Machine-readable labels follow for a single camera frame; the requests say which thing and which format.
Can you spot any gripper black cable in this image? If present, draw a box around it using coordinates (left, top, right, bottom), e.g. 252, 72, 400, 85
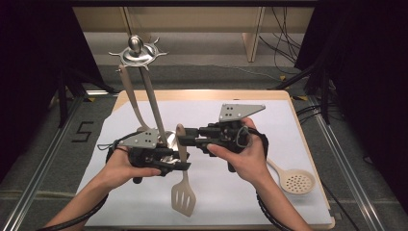
37, 130, 142, 231
253, 127, 287, 231

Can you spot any person's left hand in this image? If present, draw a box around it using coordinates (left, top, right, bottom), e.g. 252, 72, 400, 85
97, 147, 162, 191

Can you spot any metal utensil rack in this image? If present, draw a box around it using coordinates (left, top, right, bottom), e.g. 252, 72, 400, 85
109, 34, 182, 166

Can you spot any beige slotted spatula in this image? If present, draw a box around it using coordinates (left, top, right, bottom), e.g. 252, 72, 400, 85
170, 123, 197, 218

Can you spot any thin black floor cable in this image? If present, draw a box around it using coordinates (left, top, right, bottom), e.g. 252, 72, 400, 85
320, 181, 362, 231

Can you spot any beige solid spatula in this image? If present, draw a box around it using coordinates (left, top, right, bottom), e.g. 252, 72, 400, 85
118, 64, 152, 133

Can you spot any black metal stand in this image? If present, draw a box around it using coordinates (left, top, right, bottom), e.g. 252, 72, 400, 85
270, 61, 333, 126
57, 66, 118, 129

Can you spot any person's right hand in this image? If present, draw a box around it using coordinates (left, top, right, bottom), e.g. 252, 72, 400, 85
206, 116, 270, 187

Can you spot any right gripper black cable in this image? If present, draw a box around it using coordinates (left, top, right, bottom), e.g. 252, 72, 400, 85
253, 127, 287, 231

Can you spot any aluminium floor rail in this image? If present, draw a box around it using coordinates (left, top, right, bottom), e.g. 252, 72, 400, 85
0, 95, 85, 231
308, 95, 391, 231

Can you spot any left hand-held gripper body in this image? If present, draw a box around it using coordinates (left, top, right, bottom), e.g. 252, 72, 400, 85
117, 128, 181, 185

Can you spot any white table sheet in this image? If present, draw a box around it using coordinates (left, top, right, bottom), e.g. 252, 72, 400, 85
76, 99, 333, 227

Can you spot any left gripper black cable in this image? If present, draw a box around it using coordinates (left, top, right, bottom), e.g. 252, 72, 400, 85
37, 130, 142, 231

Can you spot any beige wooden furniture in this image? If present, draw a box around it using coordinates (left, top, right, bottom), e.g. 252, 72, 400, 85
72, 6, 316, 64

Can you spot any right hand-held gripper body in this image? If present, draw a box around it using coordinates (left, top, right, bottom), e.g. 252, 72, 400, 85
197, 103, 267, 173

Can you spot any beige perforated skimmer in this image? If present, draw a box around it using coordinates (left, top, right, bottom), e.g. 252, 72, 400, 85
266, 158, 317, 195

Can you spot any black floor cable bundle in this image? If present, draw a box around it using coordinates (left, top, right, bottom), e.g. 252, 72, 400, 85
259, 6, 304, 75

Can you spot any dark curtain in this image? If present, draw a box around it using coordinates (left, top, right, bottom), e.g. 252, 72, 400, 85
0, 0, 107, 181
294, 0, 408, 206

